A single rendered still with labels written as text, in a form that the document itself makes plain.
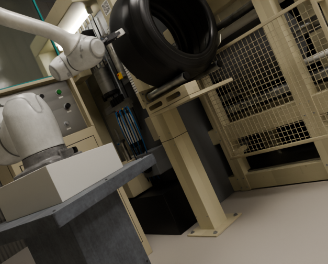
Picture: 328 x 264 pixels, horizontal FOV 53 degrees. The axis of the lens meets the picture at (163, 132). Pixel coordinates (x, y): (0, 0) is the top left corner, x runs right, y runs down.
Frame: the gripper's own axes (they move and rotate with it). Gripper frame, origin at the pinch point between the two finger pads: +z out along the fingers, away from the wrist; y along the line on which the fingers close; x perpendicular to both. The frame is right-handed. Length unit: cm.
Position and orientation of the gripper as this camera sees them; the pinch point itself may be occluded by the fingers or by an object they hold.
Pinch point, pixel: (118, 33)
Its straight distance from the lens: 167.6
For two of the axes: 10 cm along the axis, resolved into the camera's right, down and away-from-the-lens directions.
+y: -5.8, 2.3, 7.8
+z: 5.7, -5.8, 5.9
